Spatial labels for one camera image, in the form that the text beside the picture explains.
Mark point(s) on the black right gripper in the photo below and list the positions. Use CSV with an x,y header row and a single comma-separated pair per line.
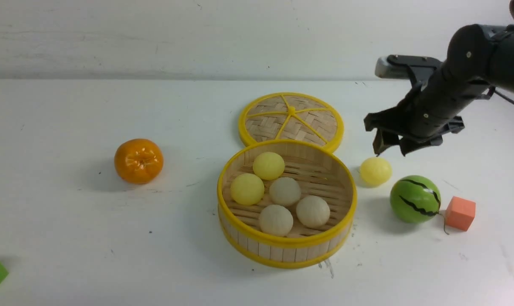
x,y
428,111

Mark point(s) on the yellow bun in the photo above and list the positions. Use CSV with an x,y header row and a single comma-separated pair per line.
x,y
247,189
375,171
268,166

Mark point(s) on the white pleated bun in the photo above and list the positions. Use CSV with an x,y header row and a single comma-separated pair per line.
x,y
275,220
285,191
312,211

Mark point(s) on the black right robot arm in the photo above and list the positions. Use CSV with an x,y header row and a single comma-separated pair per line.
x,y
480,59

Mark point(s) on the bamboo steamer tray yellow rim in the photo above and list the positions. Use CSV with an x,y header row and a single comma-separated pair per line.
x,y
295,221

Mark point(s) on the woven bamboo steamer lid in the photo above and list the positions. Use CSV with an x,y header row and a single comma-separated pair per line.
x,y
292,116

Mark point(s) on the green toy watermelon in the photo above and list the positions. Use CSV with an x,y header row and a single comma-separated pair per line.
x,y
415,200

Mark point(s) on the orange foam cube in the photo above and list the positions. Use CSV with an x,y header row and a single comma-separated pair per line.
x,y
460,213

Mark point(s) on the orange toy tangerine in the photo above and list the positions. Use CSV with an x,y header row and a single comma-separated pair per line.
x,y
138,161

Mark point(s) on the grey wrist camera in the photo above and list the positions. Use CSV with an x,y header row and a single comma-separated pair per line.
x,y
416,69

